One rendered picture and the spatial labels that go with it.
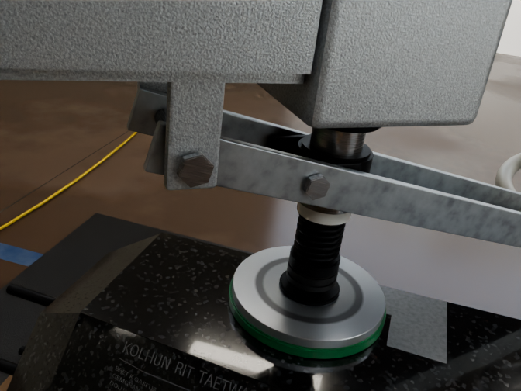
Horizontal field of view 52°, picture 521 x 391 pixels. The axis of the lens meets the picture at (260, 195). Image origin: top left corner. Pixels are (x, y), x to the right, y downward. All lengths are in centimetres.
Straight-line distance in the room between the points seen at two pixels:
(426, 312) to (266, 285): 24
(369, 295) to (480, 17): 39
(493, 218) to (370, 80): 34
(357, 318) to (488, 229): 22
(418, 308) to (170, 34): 55
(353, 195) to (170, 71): 27
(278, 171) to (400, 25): 19
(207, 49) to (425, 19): 20
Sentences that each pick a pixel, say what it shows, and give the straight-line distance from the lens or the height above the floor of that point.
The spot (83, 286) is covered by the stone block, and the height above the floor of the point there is 79.
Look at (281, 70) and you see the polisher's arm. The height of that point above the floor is 118.
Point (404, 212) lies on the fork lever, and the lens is 67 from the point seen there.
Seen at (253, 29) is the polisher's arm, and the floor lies 121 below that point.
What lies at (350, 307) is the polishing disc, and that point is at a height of 85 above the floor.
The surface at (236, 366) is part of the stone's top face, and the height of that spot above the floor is 82.
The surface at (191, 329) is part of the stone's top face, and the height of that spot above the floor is 82.
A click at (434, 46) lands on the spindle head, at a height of 121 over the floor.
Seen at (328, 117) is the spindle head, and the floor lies 114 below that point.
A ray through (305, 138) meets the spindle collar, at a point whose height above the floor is 106.
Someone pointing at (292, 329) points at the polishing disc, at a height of 85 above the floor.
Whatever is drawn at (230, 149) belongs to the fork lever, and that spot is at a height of 109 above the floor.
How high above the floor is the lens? 129
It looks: 27 degrees down
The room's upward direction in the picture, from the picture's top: 7 degrees clockwise
